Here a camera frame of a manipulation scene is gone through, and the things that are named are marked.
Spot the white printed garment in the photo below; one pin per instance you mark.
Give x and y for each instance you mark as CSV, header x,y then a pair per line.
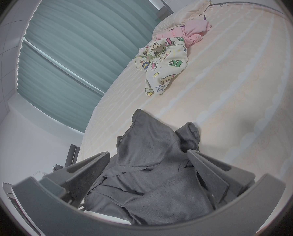
x,y
166,60

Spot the black garment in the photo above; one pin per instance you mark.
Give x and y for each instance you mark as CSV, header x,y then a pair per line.
x,y
148,161

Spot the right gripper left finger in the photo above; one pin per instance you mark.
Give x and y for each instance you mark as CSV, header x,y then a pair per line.
x,y
87,176

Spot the blue-green curtain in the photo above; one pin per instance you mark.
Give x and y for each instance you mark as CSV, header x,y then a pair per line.
x,y
87,28
57,90

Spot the black chest of drawers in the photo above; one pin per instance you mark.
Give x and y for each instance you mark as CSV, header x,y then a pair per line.
x,y
72,156

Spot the cream pillow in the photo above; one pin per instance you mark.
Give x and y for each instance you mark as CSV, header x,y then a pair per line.
x,y
185,13

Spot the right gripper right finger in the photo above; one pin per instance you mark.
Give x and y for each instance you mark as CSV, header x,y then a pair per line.
x,y
210,174

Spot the black dressing table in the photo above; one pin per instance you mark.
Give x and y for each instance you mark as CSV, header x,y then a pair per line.
x,y
59,168

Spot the grey bedside table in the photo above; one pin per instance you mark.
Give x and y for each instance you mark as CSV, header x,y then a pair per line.
x,y
165,13

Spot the bed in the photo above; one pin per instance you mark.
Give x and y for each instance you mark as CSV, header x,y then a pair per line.
x,y
235,95

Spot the pink garment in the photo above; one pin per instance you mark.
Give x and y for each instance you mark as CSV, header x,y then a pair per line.
x,y
195,29

